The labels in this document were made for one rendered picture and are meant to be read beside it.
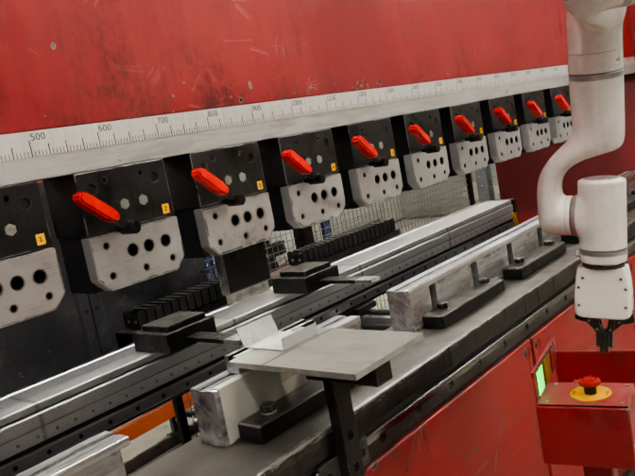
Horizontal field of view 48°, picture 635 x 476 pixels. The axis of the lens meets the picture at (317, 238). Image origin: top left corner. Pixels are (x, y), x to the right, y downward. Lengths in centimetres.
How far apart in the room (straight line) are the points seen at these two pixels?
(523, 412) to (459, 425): 29
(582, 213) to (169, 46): 78
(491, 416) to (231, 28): 97
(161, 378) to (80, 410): 17
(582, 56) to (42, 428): 110
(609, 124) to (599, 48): 13
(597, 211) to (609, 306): 18
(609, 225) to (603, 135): 17
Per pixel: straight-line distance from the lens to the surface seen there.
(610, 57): 133
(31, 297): 96
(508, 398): 171
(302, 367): 108
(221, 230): 114
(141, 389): 140
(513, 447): 174
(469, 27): 189
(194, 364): 147
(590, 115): 134
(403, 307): 158
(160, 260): 106
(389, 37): 158
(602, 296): 144
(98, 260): 101
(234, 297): 122
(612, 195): 139
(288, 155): 122
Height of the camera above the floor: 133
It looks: 8 degrees down
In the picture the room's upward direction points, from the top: 11 degrees counter-clockwise
